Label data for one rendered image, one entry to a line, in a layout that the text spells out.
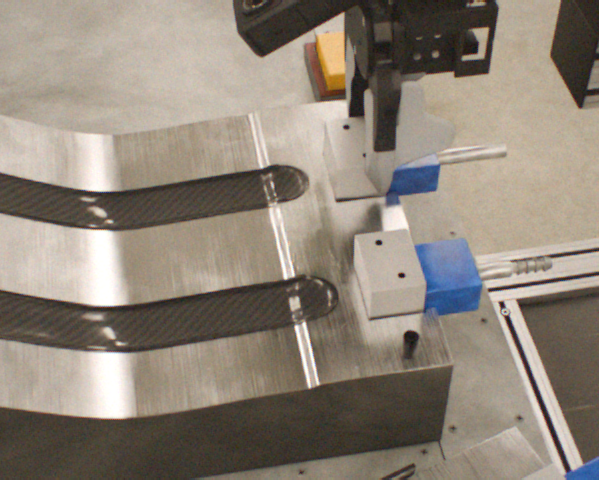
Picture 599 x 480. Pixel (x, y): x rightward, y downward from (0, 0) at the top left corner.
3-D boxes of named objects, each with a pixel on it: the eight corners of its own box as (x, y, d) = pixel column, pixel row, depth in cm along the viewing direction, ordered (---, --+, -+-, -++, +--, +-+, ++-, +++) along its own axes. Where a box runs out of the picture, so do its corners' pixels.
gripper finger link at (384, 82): (401, 160, 71) (402, 33, 66) (378, 163, 70) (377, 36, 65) (384, 127, 74) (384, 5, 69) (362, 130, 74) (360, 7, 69)
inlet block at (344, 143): (490, 151, 84) (500, 99, 80) (509, 198, 81) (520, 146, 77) (322, 172, 83) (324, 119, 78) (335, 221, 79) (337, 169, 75)
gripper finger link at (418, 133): (459, 204, 75) (463, 81, 70) (374, 215, 74) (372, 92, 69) (446, 181, 77) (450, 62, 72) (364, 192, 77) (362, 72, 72)
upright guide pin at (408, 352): (414, 345, 69) (417, 328, 68) (418, 358, 69) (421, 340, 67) (399, 347, 69) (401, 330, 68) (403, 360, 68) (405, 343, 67)
